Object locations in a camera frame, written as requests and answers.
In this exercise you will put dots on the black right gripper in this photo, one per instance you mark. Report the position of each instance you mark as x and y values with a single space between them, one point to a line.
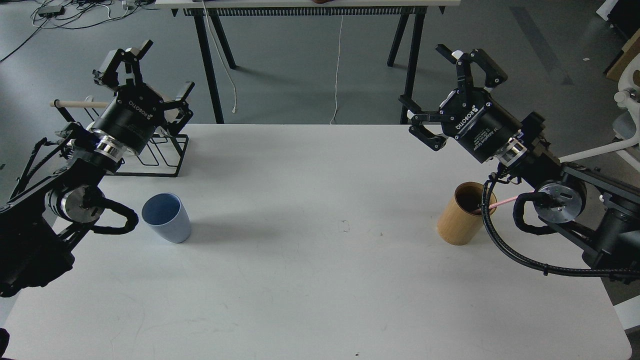
475 125

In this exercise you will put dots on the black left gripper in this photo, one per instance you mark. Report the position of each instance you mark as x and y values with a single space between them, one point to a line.
135 113

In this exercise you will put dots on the blue plastic cup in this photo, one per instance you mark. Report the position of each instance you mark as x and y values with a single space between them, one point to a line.
166 215

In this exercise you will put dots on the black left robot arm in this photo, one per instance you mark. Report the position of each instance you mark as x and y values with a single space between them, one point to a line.
57 201

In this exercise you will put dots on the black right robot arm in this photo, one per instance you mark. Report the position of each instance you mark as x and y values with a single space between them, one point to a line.
597 213

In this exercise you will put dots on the wooden rack dowel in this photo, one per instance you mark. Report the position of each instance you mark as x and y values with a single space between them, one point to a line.
59 104

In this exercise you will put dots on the black trestle table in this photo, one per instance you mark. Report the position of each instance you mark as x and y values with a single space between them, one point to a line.
297 62

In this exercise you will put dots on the bamboo cylinder holder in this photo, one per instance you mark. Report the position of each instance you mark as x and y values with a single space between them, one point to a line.
459 222

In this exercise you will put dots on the white office chair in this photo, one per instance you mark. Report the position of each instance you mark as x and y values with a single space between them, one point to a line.
625 126

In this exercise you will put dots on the black wire mug rack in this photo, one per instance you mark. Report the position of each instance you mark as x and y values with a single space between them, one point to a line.
160 152

